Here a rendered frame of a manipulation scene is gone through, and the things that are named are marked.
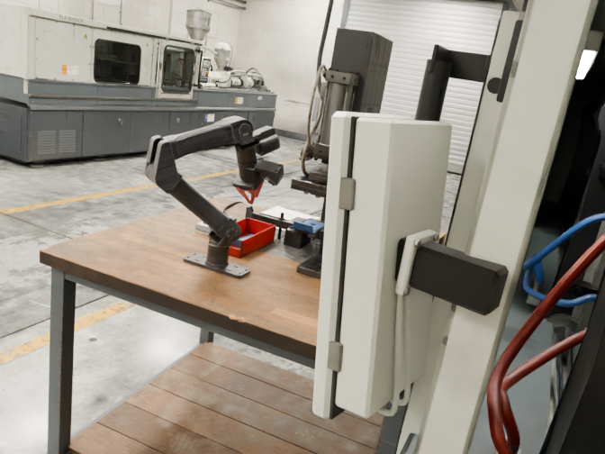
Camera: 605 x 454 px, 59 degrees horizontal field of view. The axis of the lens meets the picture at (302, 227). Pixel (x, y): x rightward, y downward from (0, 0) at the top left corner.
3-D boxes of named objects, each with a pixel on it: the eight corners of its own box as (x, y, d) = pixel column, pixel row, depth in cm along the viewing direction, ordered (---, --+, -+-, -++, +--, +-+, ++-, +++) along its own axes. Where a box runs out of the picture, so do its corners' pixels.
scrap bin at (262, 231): (207, 249, 173) (210, 231, 171) (245, 232, 195) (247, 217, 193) (239, 258, 169) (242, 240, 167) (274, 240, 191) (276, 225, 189)
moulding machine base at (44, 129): (29, 169, 586) (30, 79, 559) (-31, 151, 625) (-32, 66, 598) (272, 144, 1070) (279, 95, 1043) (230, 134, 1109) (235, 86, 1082)
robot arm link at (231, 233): (226, 218, 161) (209, 218, 158) (239, 227, 154) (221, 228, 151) (223, 238, 163) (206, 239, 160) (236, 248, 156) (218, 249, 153)
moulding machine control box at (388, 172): (331, 349, 85) (376, 108, 75) (474, 404, 77) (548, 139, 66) (275, 405, 69) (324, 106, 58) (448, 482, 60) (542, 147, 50)
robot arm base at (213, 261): (197, 231, 164) (184, 236, 157) (254, 248, 157) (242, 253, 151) (194, 255, 166) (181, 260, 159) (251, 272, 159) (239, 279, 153)
